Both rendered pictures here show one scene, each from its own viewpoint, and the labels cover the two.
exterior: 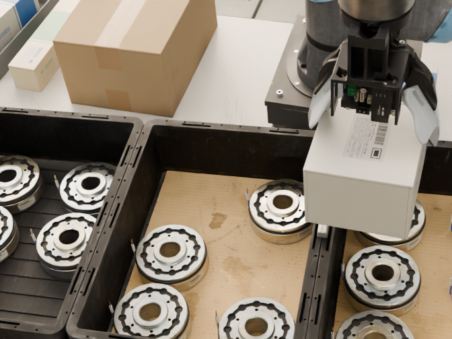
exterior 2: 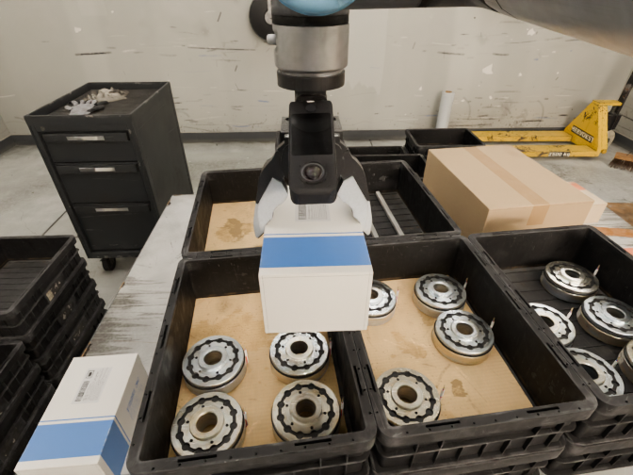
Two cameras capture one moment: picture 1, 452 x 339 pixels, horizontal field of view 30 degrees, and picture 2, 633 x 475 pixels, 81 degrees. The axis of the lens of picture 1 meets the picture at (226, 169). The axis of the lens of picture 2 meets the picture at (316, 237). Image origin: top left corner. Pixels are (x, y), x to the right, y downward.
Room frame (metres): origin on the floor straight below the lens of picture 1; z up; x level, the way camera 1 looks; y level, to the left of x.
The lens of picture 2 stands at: (1.06, -0.34, 1.39)
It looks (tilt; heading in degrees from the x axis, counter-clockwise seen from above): 35 degrees down; 155
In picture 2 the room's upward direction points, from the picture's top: straight up
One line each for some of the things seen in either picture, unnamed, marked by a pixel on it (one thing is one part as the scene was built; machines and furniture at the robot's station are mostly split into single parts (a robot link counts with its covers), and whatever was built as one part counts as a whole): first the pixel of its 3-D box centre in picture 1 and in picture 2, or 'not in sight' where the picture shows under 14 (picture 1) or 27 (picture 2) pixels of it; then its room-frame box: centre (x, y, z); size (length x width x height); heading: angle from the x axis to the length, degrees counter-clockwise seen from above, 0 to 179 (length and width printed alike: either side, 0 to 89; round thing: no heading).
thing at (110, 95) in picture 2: not in sight; (107, 93); (-1.21, -0.47, 0.88); 0.29 x 0.22 x 0.03; 157
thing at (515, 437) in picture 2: (216, 253); (428, 333); (0.74, 0.03, 0.87); 0.40 x 0.30 x 0.11; 163
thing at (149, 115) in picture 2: not in sight; (132, 179); (-1.08, -0.47, 0.45); 0.60 x 0.45 x 0.90; 157
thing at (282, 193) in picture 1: (282, 202); (407, 394); (0.82, -0.08, 0.86); 0.05 x 0.05 x 0.01
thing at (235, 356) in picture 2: not in sight; (213, 359); (0.63, -0.33, 0.86); 0.10 x 0.10 x 0.01
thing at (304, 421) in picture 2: not in sight; (305, 408); (0.78, -0.23, 0.86); 0.05 x 0.05 x 0.01
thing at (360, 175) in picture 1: (372, 142); (313, 250); (0.70, -0.18, 1.09); 0.20 x 0.12 x 0.09; 157
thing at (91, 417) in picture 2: not in sight; (92, 417); (0.57, -0.55, 0.75); 0.20 x 0.12 x 0.09; 160
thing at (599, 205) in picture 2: not in sight; (569, 202); (0.41, 0.94, 0.74); 0.16 x 0.12 x 0.07; 163
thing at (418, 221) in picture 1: (389, 214); (305, 410); (0.78, -0.23, 0.86); 0.10 x 0.10 x 0.01
